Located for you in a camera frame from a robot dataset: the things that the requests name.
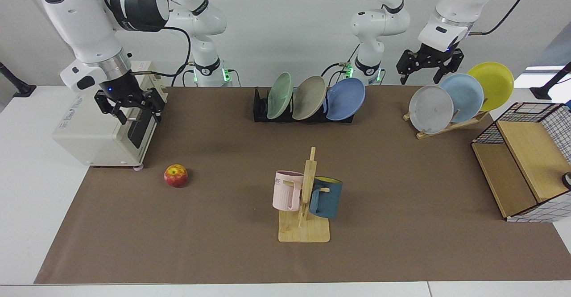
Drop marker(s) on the red yellow apple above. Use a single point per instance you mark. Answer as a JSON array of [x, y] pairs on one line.
[[175, 175]]

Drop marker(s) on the light blue plate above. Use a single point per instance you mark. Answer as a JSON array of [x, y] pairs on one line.
[[466, 94]]

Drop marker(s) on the grey plate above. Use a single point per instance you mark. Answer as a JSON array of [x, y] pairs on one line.
[[430, 109]]

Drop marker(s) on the yellow plate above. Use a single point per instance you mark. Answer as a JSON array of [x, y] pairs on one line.
[[495, 80]]

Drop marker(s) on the wooden plate rack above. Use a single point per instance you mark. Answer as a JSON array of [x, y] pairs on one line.
[[446, 128]]

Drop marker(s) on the beige plate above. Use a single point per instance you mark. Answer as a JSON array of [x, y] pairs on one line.
[[308, 97]]

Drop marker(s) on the black dish rack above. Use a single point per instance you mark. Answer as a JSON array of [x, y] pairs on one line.
[[259, 109]]

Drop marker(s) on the pale green plate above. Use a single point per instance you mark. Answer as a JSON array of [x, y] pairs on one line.
[[280, 95]]

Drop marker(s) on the pale toaster oven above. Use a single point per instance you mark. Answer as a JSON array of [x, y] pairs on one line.
[[84, 132]]

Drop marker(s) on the black clamp stand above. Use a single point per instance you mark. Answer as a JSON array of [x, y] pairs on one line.
[[542, 92], [22, 89]]

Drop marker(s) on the brown table cloth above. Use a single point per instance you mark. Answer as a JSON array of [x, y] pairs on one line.
[[223, 234]]

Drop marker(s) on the dark blue cup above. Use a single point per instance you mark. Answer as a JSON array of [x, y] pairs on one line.
[[329, 201]]

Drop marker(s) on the pink cup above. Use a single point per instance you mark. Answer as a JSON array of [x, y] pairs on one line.
[[285, 194]]

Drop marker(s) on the small round dark thing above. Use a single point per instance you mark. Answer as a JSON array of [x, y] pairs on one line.
[[567, 180]]

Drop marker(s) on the wooden cup stand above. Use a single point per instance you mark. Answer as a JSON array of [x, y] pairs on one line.
[[303, 230]]

